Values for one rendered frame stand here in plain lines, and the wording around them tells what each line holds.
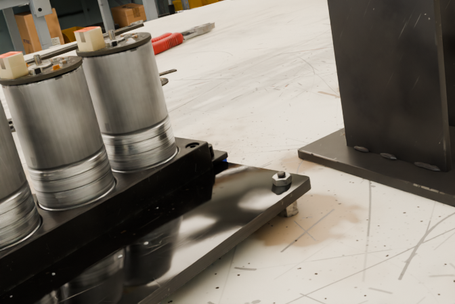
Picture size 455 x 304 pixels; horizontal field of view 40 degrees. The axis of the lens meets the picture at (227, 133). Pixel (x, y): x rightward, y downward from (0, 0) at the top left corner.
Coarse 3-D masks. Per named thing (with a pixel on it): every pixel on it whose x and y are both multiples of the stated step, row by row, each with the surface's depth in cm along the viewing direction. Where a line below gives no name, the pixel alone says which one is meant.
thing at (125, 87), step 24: (144, 48) 20; (96, 72) 20; (120, 72) 19; (144, 72) 20; (96, 96) 20; (120, 96) 20; (144, 96) 20; (120, 120) 20; (144, 120) 20; (168, 120) 21; (120, 144) 20; (144, 144) 20; (168, 144) 21; (120, 168) 21; (144, 168) 21
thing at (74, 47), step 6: (132, 24) 23; (138, 24) 23; (114, 30) 23; (120, 30) 22; (126, 30) 22; (108, 36) 22; (66, 48) 21; (72, 48) 21; (48, 54) 20; (54, 54) 20; (60, 54) 21; (30, 60) 20
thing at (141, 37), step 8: (136, 32) 21; (144, 32) 21; (104, 40) 21; (112, 40) 20; (136, 40) 20; (144, 40) 20; (104, 48) 20; (112, 48) 19; (120, 48) 19; (128, 48) 19
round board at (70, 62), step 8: (64, 56) 19; (72, 56) 19; (80, 56) 19; (32, 64) 19; (56, 64) 18; (64, 64) 18; (72, 64) 18; (80, 64) 18; (32, 72) 18; (40, 72) 18; (48, 72) 18; (56, 72) 18; (0, 80) 18; (8, 80) 18; (16, 80) 17; (24, 80) 17; (32, 80) 17
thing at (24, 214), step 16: (0, 112) 17; (0, 128) 17; (0, 144) 17; (0, 160) 17; (16, 160) 17; (0, 176) 17; (16, 176) 17; (0, 192) 17; (16, 192) 17; (0, 208) 17; (16, 208) 17; (32, 208) 18; (0, 224) 17; (16, 224) 17; (32, 224) 18; (0, 240) 17; (16, 240) 17
